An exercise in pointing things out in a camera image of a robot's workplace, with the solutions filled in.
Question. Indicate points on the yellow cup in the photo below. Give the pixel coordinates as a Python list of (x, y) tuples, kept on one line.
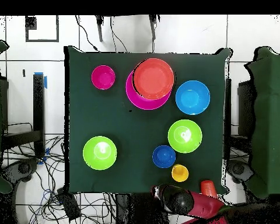
[(180, 173)]

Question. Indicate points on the dark blue bowl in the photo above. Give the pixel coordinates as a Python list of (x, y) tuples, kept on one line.
[(164, 156)]

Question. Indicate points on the orange cup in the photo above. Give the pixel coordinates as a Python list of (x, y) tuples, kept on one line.
[(208, 189)]

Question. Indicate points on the orange bowl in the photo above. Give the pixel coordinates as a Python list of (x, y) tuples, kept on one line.
[(154, 79)]

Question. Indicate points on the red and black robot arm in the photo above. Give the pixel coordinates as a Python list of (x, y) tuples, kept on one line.
[(200, 205)]

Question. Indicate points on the dark green tablecloth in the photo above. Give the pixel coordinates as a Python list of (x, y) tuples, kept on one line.
[(95, 182)]

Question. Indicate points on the green bowl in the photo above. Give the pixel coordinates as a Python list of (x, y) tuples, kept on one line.
[(99, 152), (184, 136)]

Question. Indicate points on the black power strip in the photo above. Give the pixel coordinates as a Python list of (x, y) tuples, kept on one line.
[(68, 205)]

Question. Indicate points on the large pink bowl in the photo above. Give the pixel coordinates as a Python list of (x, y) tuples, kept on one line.
[(135, 100)]

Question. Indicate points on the light blue bowl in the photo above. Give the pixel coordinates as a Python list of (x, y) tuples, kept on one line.
[(192, 98)]

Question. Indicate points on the black metal stand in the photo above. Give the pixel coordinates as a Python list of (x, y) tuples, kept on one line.
[(245, 105), (39, 105)]

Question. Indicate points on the small crimson bowl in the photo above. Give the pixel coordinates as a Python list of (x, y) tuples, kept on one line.
[(103, 77)]

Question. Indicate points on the black stand leg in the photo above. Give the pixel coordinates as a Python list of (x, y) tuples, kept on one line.
[(99, 28), (152, 25)]

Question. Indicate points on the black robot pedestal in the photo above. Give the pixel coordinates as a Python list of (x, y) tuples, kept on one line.
[(140, 210)]

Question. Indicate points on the grey square frame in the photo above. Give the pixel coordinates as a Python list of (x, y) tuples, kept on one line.
[(42, 40)]

